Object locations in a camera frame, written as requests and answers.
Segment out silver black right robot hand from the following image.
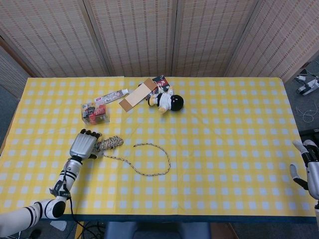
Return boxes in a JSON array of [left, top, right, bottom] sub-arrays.
[[290, 139, 319, 200]]

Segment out yellow floor strip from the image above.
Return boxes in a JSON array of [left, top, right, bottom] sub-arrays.
[[74, 221, 84, 239]]

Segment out black floor cables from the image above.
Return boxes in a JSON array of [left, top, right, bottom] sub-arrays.
[[82, 221, 106, 239]]

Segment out brown cardboard card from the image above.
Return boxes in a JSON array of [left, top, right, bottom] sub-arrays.
[[118, 78, 158, 113]]

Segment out blue padded chair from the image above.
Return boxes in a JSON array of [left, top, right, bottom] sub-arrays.
[[103, 221, 211, 239]]

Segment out white floor cable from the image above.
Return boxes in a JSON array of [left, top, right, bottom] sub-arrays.
[[296, 102, 319, 122]]

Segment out grey device on floor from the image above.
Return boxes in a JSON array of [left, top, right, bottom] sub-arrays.
[[296, 76, 319, 96]]

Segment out black box on floor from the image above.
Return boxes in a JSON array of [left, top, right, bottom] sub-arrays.
[[299, 128, 319, 141]]

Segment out white printed tube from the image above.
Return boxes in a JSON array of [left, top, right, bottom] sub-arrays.
[[93, 88, 130, 103]]

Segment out bamboo folding screen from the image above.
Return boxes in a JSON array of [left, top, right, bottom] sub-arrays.
[[0, 0, 319, 98]]

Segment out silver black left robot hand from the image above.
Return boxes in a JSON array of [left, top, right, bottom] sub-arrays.
[[69, 128, 103, 160]]

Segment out speckled beige braided rope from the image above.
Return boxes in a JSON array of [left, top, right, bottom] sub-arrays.
[[93, 134, 171, 177]]

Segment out yellow white checkered tablecloth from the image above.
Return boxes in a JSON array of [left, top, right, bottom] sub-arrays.
[[0, 76, 317, 218]]

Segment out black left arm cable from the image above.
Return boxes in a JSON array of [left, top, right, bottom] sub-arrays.
[[61, 169, 84, 229]]

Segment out black headed plush doll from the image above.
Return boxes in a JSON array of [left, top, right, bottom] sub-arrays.
[[147, 88, 184, 115]]

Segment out clear box with red items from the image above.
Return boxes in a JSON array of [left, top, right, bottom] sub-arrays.
[[80, 102, 111, 126]]

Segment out dark red printed packet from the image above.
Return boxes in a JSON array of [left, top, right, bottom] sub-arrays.
[[151, 74, 172, 94]]

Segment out white plastic floor scrap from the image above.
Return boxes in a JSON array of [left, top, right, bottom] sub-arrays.
[[49, 220, 67, 231]]

